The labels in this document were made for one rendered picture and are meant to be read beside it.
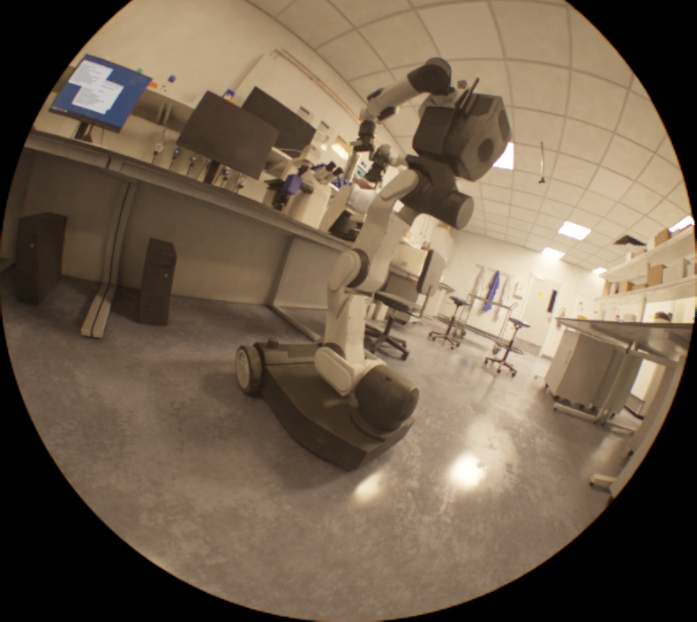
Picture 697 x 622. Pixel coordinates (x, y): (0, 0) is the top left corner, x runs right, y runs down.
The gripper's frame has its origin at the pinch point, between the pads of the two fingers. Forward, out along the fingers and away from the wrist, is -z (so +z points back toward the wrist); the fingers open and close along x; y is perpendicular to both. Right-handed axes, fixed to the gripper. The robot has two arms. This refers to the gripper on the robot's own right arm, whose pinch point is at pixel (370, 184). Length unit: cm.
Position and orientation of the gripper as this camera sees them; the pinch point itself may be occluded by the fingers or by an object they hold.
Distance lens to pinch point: 117.0
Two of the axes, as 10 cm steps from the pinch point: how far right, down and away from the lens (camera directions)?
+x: -7.4, -2.9, 6.1
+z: 4.4, -8.9, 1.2
